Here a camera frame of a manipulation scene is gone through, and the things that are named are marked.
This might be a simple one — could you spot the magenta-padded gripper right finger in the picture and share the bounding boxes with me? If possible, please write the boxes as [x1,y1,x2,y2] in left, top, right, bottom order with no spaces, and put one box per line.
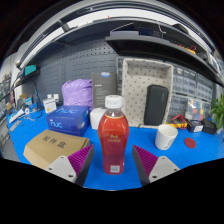
[132,144,181,187]

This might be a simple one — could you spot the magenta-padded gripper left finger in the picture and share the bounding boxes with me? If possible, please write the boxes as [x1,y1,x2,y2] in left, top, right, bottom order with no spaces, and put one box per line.
[45,144,95,187]

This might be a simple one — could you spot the red drink bottle white cap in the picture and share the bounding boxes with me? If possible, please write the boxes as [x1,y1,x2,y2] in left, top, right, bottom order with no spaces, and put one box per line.
[97,94,130,175]

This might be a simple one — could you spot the brown cardboard box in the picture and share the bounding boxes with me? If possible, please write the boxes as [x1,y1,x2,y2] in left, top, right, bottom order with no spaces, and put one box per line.
[22,129,91,170]

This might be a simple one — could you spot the white mug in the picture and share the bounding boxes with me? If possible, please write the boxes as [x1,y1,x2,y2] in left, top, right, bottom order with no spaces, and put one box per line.
[154,124,179,151]

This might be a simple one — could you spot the flat round red coaster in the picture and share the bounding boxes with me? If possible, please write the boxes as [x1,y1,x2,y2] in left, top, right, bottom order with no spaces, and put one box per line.
[183,137,197,150]

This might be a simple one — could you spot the blue product box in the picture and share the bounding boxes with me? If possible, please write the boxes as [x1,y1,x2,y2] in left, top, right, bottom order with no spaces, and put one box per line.
[45,105,91,137]

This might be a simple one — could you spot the yellow multimeter with red leads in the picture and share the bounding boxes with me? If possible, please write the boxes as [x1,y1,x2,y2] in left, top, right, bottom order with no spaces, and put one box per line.
[166,113,188,130]

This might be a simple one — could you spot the black box with white label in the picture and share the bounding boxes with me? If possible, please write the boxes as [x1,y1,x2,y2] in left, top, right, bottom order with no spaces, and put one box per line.
[186,119,205,134]

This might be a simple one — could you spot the small white labelled box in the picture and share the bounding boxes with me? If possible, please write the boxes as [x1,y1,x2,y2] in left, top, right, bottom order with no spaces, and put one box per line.
[42,98,58,115]

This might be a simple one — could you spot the black hard case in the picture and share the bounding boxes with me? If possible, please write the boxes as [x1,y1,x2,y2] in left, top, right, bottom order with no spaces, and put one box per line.
[143,84,170,127]

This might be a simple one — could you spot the black zip case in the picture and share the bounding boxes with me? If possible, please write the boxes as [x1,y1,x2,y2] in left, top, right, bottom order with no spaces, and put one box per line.
[201,118,218,136]

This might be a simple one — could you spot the grey small-parts drawer cabinet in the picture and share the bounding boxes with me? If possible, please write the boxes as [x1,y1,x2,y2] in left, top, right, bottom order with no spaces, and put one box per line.
[168,94,189,118]
[201,101,214,119]
[173,65,198,98]
[195,73,214,101]

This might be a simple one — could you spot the clear organizer with colourful parts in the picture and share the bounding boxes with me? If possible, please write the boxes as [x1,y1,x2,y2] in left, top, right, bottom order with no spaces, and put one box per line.
[185,99,204,121]

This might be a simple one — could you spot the purple plastic bag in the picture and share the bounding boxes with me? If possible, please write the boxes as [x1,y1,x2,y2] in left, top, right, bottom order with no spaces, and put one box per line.
[61,78,94,111]

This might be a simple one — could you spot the green potted plant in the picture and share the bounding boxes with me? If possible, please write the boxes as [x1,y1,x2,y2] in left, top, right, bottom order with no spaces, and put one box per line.
[209,93,224,131]

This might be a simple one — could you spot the dark grey upright box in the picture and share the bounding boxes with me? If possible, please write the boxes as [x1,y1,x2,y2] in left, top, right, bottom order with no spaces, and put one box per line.
[91,71,118,109]

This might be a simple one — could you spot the dark overhead shelf unit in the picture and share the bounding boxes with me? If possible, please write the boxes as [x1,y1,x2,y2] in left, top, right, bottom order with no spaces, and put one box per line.
[16,8,224,88]

